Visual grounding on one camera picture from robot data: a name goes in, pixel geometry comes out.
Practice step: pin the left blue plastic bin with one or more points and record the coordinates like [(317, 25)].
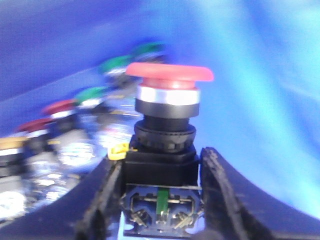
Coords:
[(262, 112)]

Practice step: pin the red mushroom push button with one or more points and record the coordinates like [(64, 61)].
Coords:
[(162, 197)]

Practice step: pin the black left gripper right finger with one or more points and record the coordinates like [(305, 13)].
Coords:
[(236, 209)]

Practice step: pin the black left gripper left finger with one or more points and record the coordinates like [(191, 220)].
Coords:
[(90, 211)]

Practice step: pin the green mushroom push button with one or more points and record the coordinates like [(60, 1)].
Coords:
[(152, 52)]

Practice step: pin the yellow mushroom push button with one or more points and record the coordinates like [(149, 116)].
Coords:
[(12, 156)]

